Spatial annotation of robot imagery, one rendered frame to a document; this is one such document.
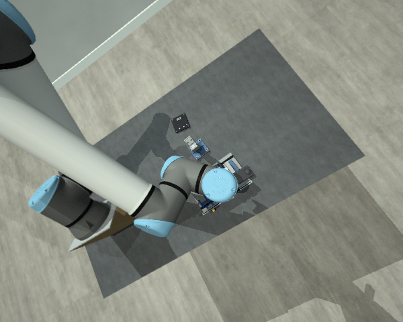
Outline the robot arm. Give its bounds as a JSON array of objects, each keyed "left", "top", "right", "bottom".
[{"left": 0, "top": 0, "right": 254, "bottom": 241}]

